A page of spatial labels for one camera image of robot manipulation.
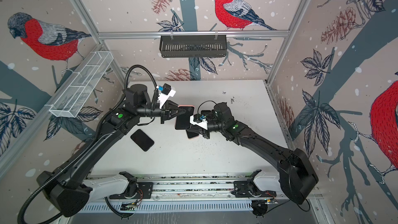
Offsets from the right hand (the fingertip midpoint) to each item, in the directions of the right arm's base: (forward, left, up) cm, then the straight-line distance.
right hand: (188, 128), depth 73 cm
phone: (-3, 0, +11) cm, 12 cm away
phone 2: (+24, -7, -21) cm, 32 cm away
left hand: (0, 0, +15) cm, 15 cm away
